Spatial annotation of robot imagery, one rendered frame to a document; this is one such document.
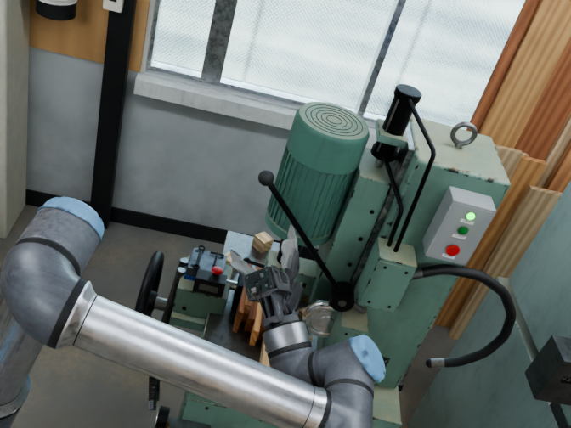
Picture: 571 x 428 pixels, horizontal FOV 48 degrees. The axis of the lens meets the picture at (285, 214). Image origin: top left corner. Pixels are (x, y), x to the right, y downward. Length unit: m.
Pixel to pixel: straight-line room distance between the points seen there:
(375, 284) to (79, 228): 0.69
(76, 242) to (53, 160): 2.19
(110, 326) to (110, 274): 2.08
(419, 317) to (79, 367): 1.52
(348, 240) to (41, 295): 0.79
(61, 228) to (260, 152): 2.04
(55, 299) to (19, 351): 0.35
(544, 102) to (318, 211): 1.70
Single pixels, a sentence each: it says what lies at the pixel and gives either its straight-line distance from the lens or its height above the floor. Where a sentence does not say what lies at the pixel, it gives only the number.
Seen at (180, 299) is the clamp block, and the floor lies 0.92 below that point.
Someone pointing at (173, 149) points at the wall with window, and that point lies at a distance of 3.10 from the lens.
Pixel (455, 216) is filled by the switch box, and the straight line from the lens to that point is 1.41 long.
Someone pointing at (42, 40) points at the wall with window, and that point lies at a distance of 2.99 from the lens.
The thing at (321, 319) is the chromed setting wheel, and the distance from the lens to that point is 1.63.
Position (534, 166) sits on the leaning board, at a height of 0.98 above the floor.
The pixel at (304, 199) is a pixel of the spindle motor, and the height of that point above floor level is 1.33.
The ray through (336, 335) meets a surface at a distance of 1.59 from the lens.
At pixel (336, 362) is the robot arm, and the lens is 1.19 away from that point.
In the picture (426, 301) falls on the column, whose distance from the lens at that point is 1.64.
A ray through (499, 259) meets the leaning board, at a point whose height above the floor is 0.53.
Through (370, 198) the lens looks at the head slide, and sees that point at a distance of 1.48.
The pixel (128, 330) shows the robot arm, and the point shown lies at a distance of 1.03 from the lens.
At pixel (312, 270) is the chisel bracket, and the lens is 1.69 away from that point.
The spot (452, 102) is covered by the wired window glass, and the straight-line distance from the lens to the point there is 3.11.
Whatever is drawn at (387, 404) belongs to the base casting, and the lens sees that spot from 1.84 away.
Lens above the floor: 2.13
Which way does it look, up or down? 35 degrees down
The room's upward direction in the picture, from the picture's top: 18 degrees clockwise
